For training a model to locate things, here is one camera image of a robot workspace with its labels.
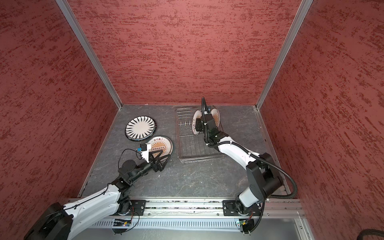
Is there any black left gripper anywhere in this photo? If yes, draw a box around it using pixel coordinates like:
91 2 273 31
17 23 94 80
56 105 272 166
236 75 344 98
130 149 171 183

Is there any white sunburst pattern plate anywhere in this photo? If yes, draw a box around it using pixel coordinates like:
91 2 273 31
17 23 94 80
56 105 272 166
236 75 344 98
148 136 174 155

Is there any white plate blue rim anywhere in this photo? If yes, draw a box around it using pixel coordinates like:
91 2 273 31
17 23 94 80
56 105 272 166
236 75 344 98
211 108 220 128

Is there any white blue striped plate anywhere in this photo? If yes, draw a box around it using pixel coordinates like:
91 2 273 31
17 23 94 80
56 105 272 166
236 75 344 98
125 116 157 142

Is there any white sunburst plate green rim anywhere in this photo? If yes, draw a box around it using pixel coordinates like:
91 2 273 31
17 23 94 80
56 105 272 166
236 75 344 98
192 110 203 136

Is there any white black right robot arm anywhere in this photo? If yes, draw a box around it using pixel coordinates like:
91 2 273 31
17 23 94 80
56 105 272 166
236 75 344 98
193 114 283 215

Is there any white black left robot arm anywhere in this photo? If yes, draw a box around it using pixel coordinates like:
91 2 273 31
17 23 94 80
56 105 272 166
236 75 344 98
24 150 173 240

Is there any left small circuit board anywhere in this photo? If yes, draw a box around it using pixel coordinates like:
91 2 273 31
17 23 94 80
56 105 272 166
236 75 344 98
112 219 132 229

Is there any small circuit board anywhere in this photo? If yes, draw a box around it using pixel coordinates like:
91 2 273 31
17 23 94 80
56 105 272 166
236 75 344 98
112 219 132 229
237 219 255 234

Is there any right small circuit board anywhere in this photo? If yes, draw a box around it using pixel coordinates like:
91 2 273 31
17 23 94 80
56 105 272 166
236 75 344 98
237 219 255 234

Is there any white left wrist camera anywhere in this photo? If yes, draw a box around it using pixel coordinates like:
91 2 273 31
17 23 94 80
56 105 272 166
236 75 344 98
138 143 152 163

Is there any metal wire dish rack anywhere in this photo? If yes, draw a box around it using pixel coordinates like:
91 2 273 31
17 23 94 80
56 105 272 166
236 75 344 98
175 106 225 164

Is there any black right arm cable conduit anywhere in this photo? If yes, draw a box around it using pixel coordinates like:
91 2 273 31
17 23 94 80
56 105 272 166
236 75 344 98
200 96 298 199

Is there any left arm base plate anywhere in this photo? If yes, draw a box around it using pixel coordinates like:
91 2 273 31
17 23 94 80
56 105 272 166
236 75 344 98
128 200 147 216

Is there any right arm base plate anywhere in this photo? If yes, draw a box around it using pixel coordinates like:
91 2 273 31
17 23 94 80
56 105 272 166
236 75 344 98
222 200 262 217

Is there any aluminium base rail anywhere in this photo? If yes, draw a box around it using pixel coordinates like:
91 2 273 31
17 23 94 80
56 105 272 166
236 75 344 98
87 198 314 240

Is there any aluminium left corner post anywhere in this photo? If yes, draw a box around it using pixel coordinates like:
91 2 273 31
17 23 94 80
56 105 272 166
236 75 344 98
56 0 123 111

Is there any aluminium corner post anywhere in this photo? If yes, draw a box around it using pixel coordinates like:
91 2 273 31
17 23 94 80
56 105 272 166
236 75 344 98
256 0 313 111
56 0 123 111

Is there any aluminium right corner post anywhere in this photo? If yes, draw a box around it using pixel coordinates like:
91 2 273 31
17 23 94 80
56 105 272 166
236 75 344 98
256 0 313 111

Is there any black cable loop corner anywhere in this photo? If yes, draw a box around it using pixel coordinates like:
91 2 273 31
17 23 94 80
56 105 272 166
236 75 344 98
357 229 384 240

